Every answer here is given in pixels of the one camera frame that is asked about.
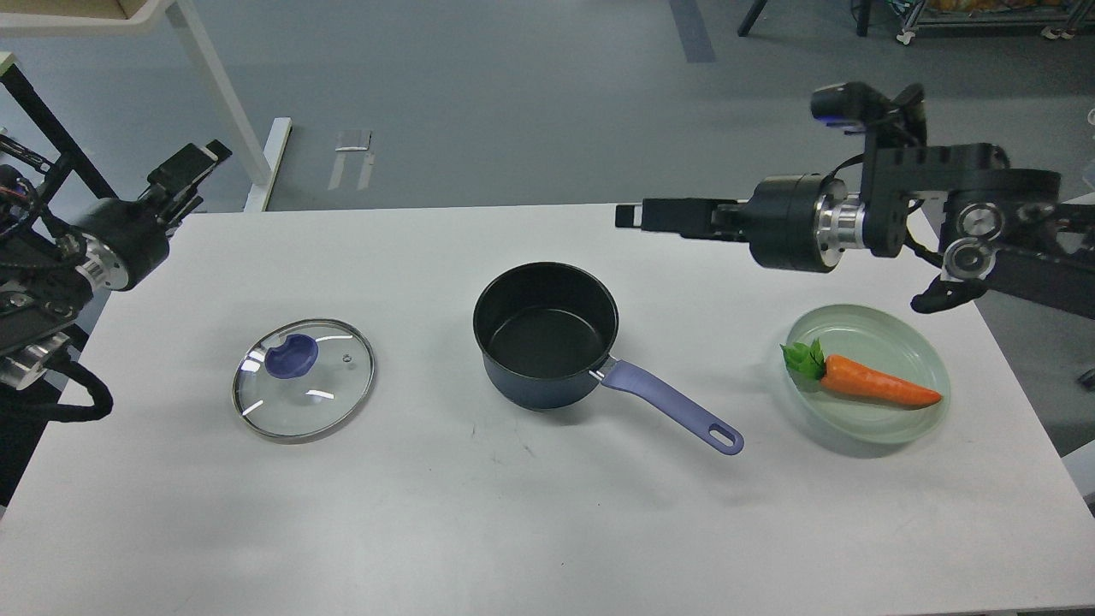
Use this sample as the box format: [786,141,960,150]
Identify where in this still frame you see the wheeled metal cart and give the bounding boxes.
[895,1,1092,46]

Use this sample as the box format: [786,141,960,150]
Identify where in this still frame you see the black stand leg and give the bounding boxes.
[737,0,873,38]

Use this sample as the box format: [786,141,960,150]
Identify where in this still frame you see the white table frame leg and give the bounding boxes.
[1,1,293,213]

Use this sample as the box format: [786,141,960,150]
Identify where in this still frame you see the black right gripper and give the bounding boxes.
[614,175,849,274]

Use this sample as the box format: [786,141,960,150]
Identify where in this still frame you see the orange toy carrot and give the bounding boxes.
[779,339,943,408]

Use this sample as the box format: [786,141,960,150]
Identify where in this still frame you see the black metal rack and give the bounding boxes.
[0,53,142,232]

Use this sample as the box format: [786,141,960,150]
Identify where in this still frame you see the light green plate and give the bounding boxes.
[779,304,950,445]

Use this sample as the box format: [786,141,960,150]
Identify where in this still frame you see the glass pot lid purple knob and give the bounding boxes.
[232,317,377,444]

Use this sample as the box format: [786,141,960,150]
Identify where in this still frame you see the dark blue saucepan purple handle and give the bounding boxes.
[472,261,745,456]

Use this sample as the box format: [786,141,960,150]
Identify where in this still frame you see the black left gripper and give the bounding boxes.
[74,139,234,291]

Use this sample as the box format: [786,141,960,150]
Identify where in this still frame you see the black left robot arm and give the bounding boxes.
[1,140,232,425]

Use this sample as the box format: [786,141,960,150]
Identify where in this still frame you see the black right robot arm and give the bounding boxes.
[614,82,1094,318]

